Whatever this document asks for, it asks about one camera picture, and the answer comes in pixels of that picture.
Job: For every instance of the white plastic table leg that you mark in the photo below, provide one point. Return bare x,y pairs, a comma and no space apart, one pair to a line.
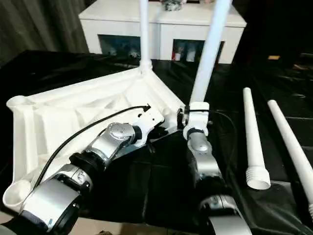
288,137
252,132
144,31
207,54

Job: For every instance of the white plastic table top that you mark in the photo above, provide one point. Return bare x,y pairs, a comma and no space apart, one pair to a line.
61,117

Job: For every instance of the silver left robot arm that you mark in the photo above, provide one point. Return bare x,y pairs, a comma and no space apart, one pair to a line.
105,147

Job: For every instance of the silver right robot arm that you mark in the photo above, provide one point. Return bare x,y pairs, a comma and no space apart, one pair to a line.
203,156

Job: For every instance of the black table mat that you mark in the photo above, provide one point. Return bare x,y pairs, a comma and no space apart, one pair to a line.
159,191

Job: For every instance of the small yellow label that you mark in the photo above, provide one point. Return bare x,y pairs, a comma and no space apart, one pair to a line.
274,57

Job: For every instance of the black white spotted toy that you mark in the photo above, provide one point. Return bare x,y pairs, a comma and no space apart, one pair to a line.
172,5

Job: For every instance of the white cabinet with glass doors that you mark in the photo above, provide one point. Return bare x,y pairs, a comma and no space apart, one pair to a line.
117,22

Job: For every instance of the black cabinet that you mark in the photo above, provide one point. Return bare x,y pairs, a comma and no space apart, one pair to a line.
278,24

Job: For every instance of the grey curtain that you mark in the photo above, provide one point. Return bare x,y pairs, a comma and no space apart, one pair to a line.
36,24

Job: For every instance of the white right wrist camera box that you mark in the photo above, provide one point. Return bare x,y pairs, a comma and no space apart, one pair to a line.
198,117

